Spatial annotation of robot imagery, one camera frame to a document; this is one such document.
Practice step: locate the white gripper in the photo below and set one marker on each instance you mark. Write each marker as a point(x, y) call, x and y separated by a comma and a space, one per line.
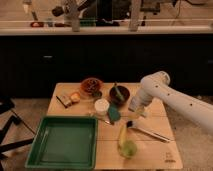
point(137, 107)

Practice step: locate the green cup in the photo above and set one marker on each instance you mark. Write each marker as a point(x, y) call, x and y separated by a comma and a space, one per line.
point(128, 149)

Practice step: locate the green utensil in bowl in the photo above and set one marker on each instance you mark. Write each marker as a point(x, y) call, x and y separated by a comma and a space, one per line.
point(118, 93)

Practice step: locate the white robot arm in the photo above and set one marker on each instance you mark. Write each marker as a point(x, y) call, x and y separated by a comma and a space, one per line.
point(156, 85)

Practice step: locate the metal spoon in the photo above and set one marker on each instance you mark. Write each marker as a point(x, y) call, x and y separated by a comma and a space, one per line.
point(101, 119)

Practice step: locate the small dark green lid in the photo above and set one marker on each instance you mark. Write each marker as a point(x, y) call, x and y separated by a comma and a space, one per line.
point(97, 95)

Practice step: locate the green plastic tray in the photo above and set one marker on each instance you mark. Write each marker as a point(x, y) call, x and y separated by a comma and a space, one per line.
point(64, 143)

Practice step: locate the white round container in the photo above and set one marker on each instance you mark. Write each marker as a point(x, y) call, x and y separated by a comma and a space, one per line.
point(101, 106)

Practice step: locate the small tan block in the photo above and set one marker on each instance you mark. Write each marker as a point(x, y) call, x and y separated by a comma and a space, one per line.
point(66, 102)

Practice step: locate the dark red bowl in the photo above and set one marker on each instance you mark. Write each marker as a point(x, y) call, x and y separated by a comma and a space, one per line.
point(114, 99)

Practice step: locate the yellow banana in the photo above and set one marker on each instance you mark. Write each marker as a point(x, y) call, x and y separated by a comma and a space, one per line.
point(122, 135)

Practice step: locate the teal sponge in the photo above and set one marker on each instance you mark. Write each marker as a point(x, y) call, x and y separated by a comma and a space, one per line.
point(113, 113)

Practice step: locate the small orange fruit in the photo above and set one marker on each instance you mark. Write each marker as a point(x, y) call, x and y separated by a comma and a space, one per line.
point(75, 97)

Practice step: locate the orange bowl with food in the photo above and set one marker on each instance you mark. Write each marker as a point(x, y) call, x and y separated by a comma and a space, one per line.
point(91, 85)

